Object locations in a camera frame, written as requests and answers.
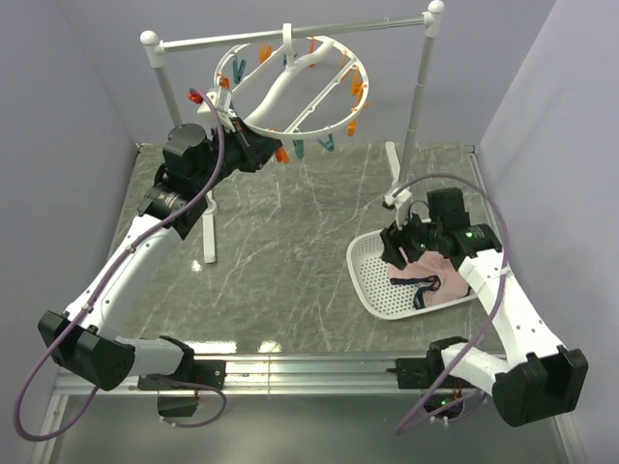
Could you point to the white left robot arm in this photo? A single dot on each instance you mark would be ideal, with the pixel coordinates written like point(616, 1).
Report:
point(85, 338)

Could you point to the white perforated plastic basket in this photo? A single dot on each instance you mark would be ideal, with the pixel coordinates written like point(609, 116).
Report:
point(370, 278)

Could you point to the orange right middle peg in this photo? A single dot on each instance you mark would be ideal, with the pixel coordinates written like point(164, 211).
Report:
point(360, 108)

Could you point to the orange left clothes peg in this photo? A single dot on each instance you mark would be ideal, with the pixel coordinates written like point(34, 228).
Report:
point(223, 81)

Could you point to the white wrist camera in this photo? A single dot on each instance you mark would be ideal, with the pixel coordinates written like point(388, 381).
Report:
point(399, 200)
point(214, 106)

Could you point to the orange clothes peg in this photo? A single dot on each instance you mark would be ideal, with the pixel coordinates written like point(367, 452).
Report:
point(281, 155)
point(223, 81)

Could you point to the white clothes rack stand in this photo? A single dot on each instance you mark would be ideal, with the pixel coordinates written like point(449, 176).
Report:
point(156, 50)

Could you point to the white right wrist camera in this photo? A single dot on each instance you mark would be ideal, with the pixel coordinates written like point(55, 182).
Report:
point(399, 200)

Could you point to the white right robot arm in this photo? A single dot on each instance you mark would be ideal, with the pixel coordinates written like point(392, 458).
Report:
point(539, 377)

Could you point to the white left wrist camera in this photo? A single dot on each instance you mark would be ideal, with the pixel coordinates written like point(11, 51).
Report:
point(214, 106)

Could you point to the white round clip hanger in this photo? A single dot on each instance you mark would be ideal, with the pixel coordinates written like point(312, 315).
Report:
point(295, 94)

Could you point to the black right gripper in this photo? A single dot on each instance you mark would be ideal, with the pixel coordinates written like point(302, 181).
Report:
point(392, 252)

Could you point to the teal front right peg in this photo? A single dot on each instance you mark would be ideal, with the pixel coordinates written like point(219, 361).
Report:
point(328, 144)

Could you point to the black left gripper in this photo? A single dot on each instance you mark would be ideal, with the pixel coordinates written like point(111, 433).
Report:
point(255, 150)

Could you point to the teal left back peg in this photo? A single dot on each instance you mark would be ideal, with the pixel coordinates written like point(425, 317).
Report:
point(238, 69)

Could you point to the orange back left peg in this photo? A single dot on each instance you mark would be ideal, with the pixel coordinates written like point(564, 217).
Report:
point(265, 52)

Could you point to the orange front clothes peg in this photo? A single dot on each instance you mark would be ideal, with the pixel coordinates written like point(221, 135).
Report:
point(281, 155)

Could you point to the teal front clothes peg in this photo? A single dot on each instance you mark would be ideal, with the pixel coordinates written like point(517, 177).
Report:
point(299, 148)

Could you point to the aluminium mounting rail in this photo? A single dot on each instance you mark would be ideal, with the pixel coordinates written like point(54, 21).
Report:
point(309, 374)

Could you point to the pink underwear navy trim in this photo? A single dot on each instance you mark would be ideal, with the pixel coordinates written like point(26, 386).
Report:
point(435, 279)

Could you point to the orange right upper peg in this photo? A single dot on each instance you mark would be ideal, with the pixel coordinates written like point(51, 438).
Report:
point(357, 84)

